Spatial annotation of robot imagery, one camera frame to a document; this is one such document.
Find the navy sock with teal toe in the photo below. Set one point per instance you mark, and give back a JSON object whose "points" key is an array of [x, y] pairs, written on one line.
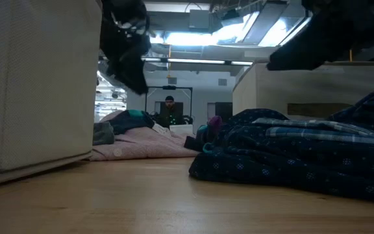
{"points": [[127, 125]]}

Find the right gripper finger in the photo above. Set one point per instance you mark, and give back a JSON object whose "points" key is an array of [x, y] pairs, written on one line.
{"points": [[297, 57]]}

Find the pink shirt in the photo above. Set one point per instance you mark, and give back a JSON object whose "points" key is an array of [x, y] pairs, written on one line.
{"points": [[141, 144]]}

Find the white paper tag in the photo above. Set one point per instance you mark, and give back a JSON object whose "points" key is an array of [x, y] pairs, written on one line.
{"points": [[161, 129]]}

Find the navy dotted shirt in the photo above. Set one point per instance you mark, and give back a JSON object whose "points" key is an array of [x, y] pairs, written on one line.
{"points": [[271, 156]]}

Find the long ceiling light strip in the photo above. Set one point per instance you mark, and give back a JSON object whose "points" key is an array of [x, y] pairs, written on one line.
{"points": [[193, 61]]}

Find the person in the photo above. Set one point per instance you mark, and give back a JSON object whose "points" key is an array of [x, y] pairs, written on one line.
{"points": [[170, 113]]}

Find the blue plaid shirt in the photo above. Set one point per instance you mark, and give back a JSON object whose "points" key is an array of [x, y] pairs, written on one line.
{"points": [[320, 133]]}

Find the teal and purple sock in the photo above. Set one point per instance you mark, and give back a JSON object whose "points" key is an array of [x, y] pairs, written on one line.
{"points": [[211, 130]]}

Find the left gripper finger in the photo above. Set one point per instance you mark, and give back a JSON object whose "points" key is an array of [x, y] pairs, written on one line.
{"points": [[115, 66], [136, 74]]}

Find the angled ceiling light panel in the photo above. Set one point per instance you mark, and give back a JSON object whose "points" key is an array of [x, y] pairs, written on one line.
{"points": [[281, 32]]}

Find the blue-gray cloth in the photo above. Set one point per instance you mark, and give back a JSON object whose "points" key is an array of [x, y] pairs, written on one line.
{"points": [[103, 133]]}

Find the white box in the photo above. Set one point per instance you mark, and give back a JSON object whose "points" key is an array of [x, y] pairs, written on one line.
{"points": [[182, 129]]}

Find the background black rig frame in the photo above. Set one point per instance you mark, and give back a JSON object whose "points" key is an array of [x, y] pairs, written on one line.
{"points": [[169, 87]]}

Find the beige fabric storage bin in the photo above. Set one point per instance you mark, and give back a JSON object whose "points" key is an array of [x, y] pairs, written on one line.
{"points": [[37, 91], [304, 87]]}

